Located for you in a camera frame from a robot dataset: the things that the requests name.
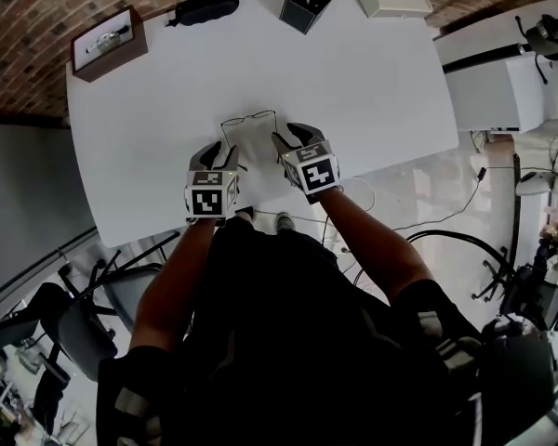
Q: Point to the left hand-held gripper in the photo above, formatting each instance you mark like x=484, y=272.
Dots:
x=204, y=200

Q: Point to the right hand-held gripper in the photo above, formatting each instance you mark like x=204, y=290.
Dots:
x=316, y=174

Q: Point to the person's left forearm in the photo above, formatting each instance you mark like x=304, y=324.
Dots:
x=172, y=281

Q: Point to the person's right forearm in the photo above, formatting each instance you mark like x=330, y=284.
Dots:
x=376, y=244

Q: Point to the black glasses case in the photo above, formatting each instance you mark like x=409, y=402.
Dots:
x=207, y=7

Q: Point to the person's left shoe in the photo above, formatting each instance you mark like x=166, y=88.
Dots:
x=246, y=212

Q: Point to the person's shoe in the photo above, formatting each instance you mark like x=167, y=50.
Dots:
x=246, y=212
x=286, y=223

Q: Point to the person's right shoe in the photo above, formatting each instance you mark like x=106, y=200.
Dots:
x=286, y=223

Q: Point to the black cube pen holder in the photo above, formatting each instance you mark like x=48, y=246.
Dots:
x=297, y=14

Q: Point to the brown box with white inside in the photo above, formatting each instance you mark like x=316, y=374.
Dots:
x=125, y=56

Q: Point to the grey office chair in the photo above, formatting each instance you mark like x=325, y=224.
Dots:
x=132, y=295

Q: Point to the clear shiny wrapper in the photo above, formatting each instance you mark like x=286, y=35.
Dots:
x=108, y=41

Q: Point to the light grey tall refrigerator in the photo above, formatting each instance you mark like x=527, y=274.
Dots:
x=28, y=202

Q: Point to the person's black clothing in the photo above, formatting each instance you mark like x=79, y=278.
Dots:
x=288, y=342

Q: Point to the thin black pole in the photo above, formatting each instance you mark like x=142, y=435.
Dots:
x=516, y=212

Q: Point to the white rounded device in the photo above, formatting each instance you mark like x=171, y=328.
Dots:
x=532, y=186

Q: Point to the dark bag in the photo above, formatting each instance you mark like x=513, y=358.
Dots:
x=553, y=35

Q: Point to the black mesh office chair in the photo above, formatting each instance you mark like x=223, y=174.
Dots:
x=551, y=300

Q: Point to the black backpack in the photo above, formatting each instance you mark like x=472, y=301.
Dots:
x=516, y=374

